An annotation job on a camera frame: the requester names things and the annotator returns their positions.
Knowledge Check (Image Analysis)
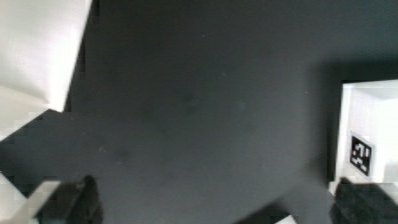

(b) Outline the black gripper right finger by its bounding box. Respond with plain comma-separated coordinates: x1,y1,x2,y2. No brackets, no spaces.
330,178,398,224

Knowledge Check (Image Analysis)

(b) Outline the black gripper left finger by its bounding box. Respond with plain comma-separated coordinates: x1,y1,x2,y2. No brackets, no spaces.
38,175,104,224

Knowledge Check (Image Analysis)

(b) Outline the white drawer cabinet box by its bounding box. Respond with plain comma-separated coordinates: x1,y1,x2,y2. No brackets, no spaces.
330,79,398,191

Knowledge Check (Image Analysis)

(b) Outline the white open drawer tray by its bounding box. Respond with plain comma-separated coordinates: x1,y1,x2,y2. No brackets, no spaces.
0,0,93,141

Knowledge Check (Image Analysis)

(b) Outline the white front fence rail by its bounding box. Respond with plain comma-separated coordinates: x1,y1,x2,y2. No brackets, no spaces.
0,173,61,224

